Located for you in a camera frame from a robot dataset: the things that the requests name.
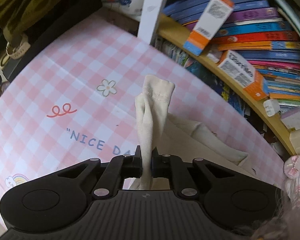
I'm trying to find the cream t-shirt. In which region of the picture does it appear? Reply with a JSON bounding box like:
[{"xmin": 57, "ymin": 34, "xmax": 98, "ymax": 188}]
[{"xmin": 130, "ymin": 75, "xmax": 257, "ymax": 190}]

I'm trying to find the pink white bunny plush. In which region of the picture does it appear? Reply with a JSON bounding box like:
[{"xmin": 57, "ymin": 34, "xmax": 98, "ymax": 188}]
[{"xmin": 283, "ymin": 155, "xmax": 300, "ymax": 208}]

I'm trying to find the white square box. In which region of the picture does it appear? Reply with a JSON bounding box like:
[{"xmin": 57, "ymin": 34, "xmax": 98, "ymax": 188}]
[{"xmin": 281, "ymin": 106, "xmax": 300, "ymax": 130}]

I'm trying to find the white power adapter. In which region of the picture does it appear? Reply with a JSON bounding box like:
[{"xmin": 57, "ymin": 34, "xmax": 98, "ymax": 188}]
[{"xmin": 263, "ymin": 99, "xmax": 280, "ymax": 117}]

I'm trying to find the pink checkered desk mat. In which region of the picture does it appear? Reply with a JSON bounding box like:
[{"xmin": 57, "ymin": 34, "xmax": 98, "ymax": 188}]
[{"xmin": 0, "ymin": 14, "xmax": 285, "ymax": 219}]

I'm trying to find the flat orange white box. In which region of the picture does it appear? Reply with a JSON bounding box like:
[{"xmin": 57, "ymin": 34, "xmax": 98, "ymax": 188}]
[{"xmin": 218, "ymin": 50, "xmax": 269, "ymax": 101}]

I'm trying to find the row of colourful books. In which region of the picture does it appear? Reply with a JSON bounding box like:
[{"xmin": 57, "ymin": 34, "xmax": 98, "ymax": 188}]
[{"xmin": 163, "ymin": 0, "xmax": 300, "ymax": 113}]

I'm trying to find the wooden white bookshelf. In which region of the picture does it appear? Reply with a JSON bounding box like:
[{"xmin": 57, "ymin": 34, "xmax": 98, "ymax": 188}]
[{"xmin": 99, "ymin": 0, "xmax": 300, "ymax": 157}]

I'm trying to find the olive green bag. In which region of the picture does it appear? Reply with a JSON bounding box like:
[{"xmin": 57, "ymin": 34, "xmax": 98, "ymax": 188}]
[{"xmin": 0, "ymin": 0, "xmax": 102, "ymax": 84}]

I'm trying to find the tall orange white box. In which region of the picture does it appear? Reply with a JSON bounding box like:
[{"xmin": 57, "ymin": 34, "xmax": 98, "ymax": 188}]
[{"xmin": 183, "ymin": 0, "xmax": 234, "ymax": 56}]

